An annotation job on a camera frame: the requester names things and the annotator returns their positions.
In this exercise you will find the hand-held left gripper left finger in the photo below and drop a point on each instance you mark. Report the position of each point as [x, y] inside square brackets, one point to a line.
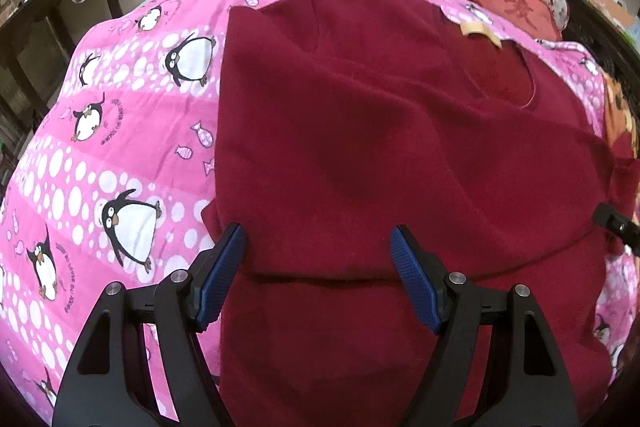
[220, 277]

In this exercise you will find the dark wooden table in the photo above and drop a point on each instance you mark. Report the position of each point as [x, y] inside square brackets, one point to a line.
[30, 37]

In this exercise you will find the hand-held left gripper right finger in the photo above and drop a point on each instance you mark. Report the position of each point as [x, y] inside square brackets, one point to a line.
[412, 277]

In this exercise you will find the orange cartoon blanket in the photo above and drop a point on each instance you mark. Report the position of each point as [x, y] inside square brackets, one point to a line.
[620, 117]

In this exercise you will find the pink penguin print blanket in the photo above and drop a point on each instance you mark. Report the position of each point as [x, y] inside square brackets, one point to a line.
[125, 107]

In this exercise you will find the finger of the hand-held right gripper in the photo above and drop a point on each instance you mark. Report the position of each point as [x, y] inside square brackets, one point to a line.
[617, 223]

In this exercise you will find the dark red sweater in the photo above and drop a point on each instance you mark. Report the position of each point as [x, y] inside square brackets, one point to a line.
[350, 132]

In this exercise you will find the dark carved wooden cabinet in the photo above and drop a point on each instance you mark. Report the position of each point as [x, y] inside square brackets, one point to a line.
[600, 42]

